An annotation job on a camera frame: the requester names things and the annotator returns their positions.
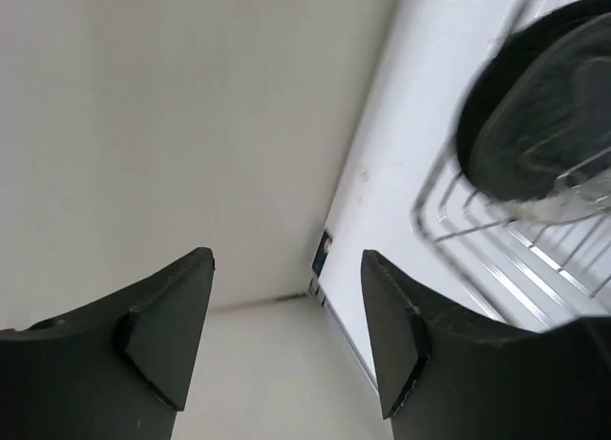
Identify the left blue corner label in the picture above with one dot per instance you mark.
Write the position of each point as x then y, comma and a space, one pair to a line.
322, 251

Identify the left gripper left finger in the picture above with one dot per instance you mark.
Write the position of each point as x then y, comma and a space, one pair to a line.
116, 368

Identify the black round plate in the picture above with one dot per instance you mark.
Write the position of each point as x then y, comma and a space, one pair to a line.
507, 74

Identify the clear glass plate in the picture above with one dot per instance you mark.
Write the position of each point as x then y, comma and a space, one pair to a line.
546, 157

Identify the wire dish rack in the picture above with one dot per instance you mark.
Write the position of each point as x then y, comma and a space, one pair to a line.
523, 272

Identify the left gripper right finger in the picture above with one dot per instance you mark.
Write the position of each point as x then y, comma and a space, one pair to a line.
446, 372

